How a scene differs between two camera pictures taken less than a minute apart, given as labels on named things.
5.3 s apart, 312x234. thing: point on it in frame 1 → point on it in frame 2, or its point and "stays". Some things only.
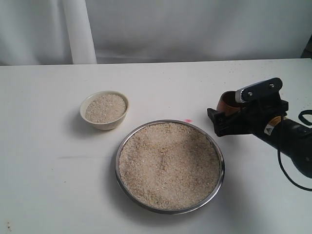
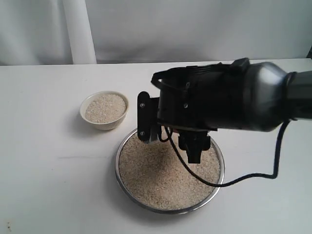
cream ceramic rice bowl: x=105 y=110 stays
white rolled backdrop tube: x=80 y=32 stays
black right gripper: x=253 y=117 → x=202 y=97
